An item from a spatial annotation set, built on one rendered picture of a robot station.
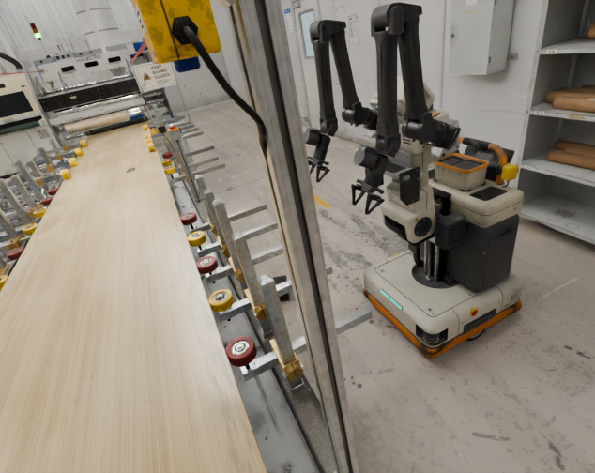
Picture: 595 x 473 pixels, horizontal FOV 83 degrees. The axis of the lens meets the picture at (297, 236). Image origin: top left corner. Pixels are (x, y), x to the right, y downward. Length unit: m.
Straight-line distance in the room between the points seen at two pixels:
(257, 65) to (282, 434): 1.01
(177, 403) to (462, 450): 1.26
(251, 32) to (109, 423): 0.90
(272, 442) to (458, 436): 0.96
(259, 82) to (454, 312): 1.71
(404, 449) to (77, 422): 1.28
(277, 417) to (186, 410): 0.35
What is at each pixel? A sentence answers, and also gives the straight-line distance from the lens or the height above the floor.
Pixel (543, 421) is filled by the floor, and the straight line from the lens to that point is 1.98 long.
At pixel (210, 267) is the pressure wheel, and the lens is 1.36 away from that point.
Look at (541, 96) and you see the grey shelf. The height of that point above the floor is 0.95.
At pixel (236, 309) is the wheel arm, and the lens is 1.21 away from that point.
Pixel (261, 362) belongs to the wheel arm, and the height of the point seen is 0.82.
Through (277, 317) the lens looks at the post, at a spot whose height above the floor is 1.00.
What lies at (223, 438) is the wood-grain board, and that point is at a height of 0.90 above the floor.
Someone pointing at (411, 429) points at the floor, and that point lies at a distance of 1.84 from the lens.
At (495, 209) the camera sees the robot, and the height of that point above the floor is 0.78.
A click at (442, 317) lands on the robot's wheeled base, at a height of 0.28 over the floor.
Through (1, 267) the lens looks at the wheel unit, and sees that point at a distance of 2.37.
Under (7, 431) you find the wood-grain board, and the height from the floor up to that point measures 0.90.
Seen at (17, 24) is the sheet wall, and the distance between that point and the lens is 12.05.
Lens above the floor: 1.61
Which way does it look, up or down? 31 degrees down
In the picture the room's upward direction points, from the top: 12 degrees counter-clockwise
